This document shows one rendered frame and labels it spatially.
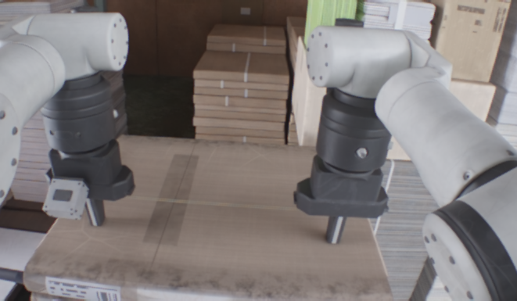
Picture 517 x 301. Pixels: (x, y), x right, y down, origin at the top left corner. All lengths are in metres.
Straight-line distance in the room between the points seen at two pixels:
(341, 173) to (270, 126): 1.66
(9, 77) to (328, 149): 0.32
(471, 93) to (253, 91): 1.33
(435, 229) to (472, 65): 0.73
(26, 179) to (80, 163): 1.96
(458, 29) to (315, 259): 0.60
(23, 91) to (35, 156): 2.01
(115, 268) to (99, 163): 0.13
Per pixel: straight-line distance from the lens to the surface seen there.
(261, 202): 0.60
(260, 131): 2.13
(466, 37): 0.91
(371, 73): 0.41
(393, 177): 0.94
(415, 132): 0.32
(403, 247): 1.10
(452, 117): 0.32
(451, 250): 0.22
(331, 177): 0.46
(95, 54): 0.43
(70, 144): 0.47
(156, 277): 0.49
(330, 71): 0.38
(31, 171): 2.40
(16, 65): 0.35
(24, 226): 2.35
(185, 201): 0.61
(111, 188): 0.50
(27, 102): 0.34
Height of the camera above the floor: 1.46
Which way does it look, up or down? 28 degrees down
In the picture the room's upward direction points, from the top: 4 degrees clockwise
